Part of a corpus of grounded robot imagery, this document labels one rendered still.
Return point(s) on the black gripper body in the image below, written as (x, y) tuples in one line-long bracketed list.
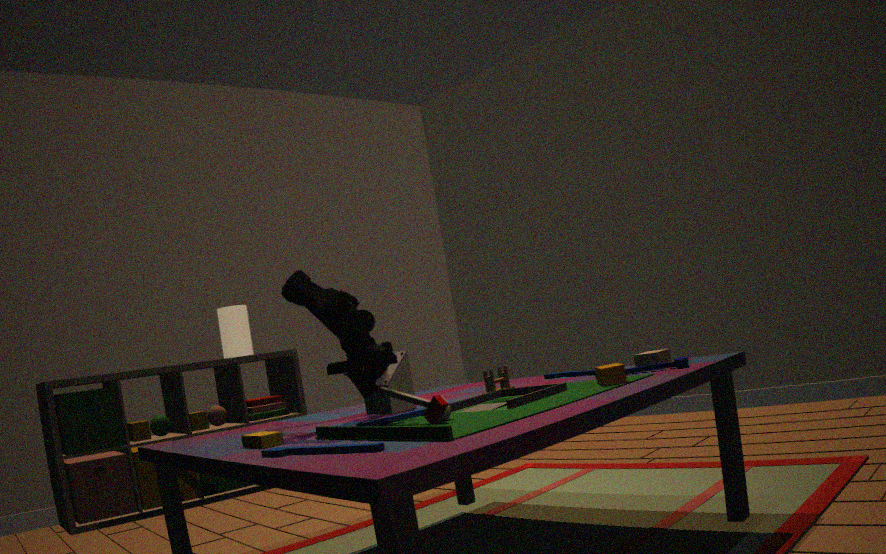
[(351, 366)]

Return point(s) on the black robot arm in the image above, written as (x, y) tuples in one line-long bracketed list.
[(333, 309)]

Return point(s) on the yellow rectangular block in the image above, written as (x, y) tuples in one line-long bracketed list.
[(262, 439)]

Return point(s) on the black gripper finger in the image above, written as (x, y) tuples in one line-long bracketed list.
[(371, 378), (360, 382)]

